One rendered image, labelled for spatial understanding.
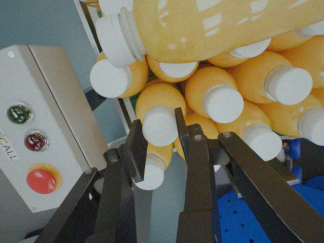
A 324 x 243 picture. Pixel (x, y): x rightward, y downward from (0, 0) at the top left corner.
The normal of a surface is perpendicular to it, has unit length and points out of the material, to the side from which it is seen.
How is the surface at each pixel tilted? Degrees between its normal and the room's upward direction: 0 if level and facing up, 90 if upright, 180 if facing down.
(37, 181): 0
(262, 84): 29
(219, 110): 0
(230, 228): 90
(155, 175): 0
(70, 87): 90
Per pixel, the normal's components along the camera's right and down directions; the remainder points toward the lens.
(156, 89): -0.17, -0.80
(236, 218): -0.29, -0.89
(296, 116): -0.46, 0.18
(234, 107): 0.00, 0.36
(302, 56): -0.94, -0.15
